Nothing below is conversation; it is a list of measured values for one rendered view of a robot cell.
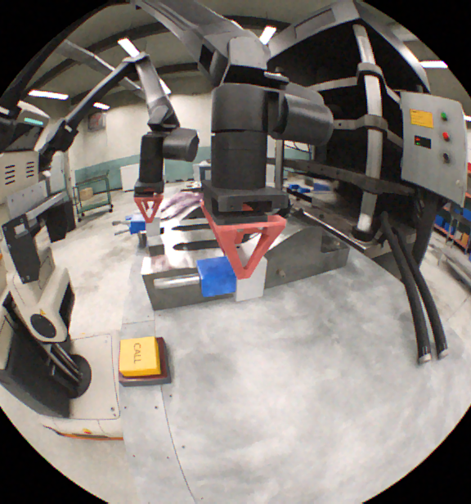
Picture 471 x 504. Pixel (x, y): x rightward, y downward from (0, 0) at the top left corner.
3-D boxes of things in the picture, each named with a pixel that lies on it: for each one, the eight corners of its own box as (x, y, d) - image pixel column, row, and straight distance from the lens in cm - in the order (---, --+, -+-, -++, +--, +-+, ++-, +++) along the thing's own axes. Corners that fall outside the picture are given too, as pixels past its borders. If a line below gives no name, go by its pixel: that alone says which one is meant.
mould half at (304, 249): (153, 311, 41) (135, 251, 34) (154, 251, 63) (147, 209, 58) (345, 266, 59) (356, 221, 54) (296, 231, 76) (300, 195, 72)
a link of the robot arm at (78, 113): (138, 66, 94) (130, 51, 90) (158, 69, 83) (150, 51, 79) (59, 149, 87) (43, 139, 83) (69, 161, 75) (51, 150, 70)
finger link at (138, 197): (163, 213, 53) (164, 179, 50) (163, 227, 47) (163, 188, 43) (137, 214, 54) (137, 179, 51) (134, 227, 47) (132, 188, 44)
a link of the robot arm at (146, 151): (150, 131, 50) (136, 132, 45) (176, 132, 47) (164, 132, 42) (147, 158, 51) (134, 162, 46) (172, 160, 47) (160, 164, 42)
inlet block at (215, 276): (159, 314, 24) (149, 277, 21) (159, 289, 28) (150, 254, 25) (262, 296, 26) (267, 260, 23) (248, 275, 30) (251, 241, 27)
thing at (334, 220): (361, 262, 82) (365, 245, 79) (243, 190, 183) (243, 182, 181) (421, 238, 157) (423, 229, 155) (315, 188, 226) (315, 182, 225)
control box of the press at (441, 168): (356, 387, 133) (458, 96, 86) (330, 354, 137) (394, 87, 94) (377, 370, 146) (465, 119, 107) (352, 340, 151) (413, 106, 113)
